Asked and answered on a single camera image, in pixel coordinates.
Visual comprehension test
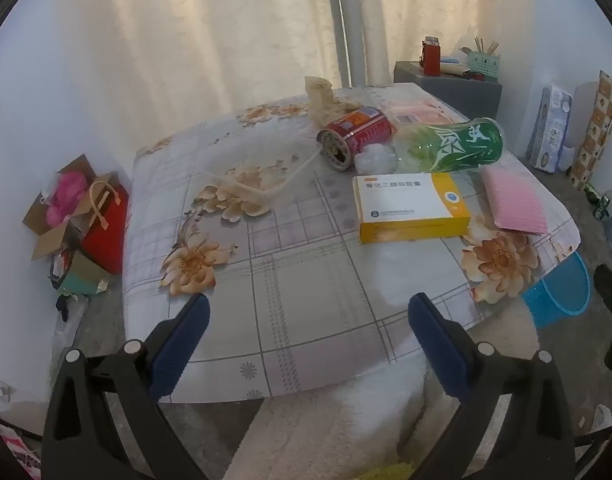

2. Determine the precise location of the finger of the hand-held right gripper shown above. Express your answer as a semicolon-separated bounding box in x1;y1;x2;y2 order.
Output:
592;263;612;312

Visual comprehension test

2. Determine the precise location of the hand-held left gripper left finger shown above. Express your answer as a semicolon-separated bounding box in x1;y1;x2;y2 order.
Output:
42;292;211;480

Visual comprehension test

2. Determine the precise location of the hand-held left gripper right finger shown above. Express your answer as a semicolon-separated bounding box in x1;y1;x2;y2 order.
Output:
408;294;576;480

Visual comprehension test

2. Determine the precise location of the blue plastic waste basket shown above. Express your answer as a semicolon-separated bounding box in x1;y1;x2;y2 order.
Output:
523;250;592;330

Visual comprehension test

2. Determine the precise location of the pink ribbed packet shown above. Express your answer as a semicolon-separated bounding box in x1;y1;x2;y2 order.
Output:
480;165;553;235

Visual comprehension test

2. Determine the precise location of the yellow white medicine box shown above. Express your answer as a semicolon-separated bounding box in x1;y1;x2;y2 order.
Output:
352;172;472;245

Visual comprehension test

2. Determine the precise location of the clear plastic tray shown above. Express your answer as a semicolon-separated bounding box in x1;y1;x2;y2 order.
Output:
203;137;321;214

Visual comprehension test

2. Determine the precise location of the clear plastic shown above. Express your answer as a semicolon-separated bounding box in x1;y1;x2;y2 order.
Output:
354;142;398;175

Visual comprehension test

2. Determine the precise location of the green plastic bottle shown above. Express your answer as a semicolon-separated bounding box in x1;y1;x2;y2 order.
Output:
392;117;508;175

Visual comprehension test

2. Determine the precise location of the red tin can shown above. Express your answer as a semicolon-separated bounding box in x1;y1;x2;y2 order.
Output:
317;106;395;171

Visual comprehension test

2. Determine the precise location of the pink clear snack wrapper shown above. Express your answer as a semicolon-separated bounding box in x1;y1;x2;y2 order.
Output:
383;101;455;127

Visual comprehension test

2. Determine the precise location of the teal cardboard box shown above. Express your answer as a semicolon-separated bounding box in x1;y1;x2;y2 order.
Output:
51;250;112;296

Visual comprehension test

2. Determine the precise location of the red gift bag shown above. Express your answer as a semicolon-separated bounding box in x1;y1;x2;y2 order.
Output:
80;172;132;275

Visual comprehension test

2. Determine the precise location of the floral checked tablecloth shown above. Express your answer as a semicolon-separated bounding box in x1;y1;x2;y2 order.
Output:
123;82;581;403

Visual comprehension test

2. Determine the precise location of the patterned wrapping roll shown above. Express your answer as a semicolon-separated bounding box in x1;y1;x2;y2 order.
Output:
568;70;612;191

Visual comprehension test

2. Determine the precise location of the toilet paper pack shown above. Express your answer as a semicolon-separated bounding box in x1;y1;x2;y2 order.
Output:
528;81;573;171

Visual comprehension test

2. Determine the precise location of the brown cardboard box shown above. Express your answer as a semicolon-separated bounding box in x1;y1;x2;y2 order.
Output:
23;154;118;262

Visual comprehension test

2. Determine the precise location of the pink plastic bag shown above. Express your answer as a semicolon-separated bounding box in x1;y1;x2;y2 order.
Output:
46;171;90;226

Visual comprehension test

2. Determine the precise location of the grey cabinet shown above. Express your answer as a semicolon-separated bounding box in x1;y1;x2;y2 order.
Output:
393;60;503;117

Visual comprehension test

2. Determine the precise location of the green pen holder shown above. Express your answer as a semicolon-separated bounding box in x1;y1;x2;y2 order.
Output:
466;50;501;83

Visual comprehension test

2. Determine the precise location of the red thermos flask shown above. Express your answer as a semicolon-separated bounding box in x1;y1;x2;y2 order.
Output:
421;36;442;77

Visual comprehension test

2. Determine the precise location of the cream patterned curtain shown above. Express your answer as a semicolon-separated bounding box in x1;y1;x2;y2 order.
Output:
61;0;343;116
386;0;529;88

